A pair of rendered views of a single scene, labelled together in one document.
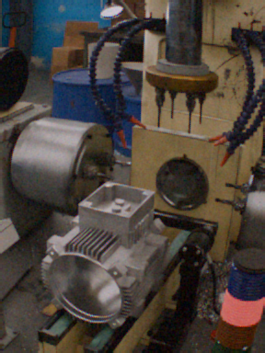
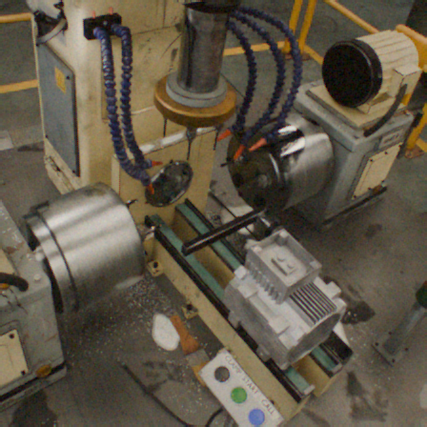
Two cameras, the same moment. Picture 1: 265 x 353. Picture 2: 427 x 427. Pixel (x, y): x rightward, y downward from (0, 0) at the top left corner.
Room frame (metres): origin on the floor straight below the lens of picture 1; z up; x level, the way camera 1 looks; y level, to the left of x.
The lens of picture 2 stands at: (0.75, 0.73, 1.92)
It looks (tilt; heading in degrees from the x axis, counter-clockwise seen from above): 45 degrees down; 292
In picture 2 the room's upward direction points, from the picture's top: 11 degrees clockwise
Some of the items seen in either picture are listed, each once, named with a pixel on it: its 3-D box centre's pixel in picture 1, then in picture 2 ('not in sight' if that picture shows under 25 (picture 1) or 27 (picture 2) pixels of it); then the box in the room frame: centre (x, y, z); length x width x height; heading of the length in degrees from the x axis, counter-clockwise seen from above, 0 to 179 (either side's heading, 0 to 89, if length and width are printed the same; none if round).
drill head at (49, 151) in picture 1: (47, 162); (61, 255); (1.28, 0.24, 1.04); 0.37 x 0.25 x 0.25; 68
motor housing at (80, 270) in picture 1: (107, 266); (283, 305); (0.82, 0.04, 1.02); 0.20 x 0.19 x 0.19; 157
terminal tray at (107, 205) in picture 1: (117, 215); (281, 267); (0.86, 0.03, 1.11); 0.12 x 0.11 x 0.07; 157
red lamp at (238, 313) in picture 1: (244, 301); not in sight; (0.53, -0.16, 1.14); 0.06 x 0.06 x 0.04
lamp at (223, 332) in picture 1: (237, 325); not in sight; (0.53, -0.16, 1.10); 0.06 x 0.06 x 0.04
